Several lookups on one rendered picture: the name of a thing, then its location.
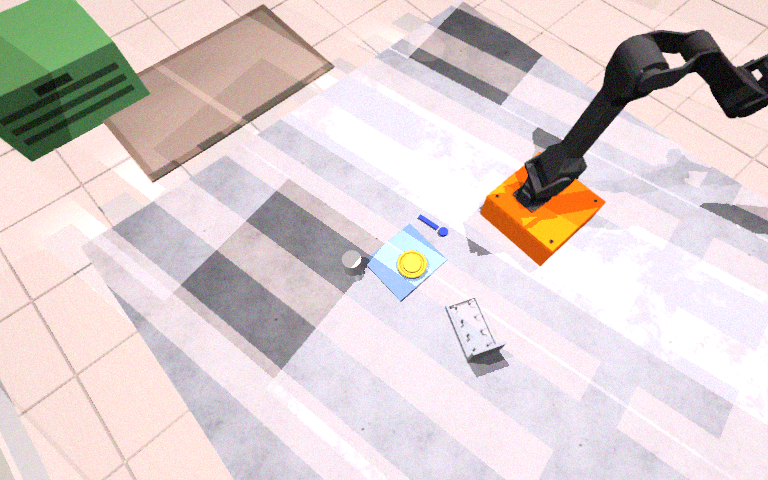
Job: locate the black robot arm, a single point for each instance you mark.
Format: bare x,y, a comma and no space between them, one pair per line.
636,68

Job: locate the olive-yellow round plate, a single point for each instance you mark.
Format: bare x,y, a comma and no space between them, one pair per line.
411,264

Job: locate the light blue mat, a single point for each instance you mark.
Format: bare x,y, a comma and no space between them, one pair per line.
383,262

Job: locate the grey dish rack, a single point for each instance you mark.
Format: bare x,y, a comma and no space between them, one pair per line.
472,329

